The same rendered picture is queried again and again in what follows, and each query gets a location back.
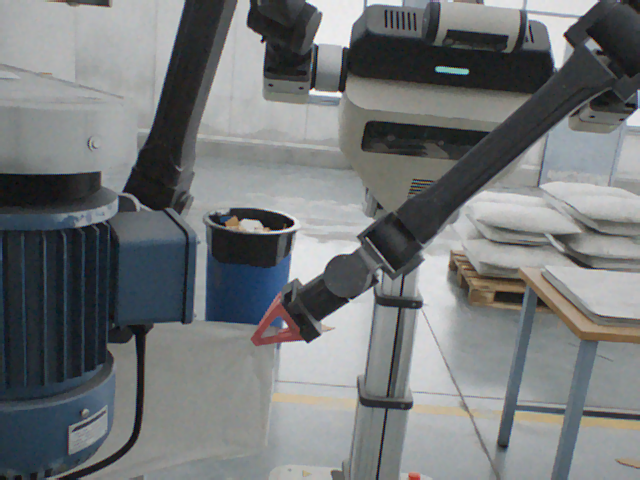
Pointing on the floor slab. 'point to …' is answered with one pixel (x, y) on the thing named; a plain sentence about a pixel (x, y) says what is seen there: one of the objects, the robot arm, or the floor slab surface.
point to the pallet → (486, 285)
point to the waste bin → (246, 264)
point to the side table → (579, 322)
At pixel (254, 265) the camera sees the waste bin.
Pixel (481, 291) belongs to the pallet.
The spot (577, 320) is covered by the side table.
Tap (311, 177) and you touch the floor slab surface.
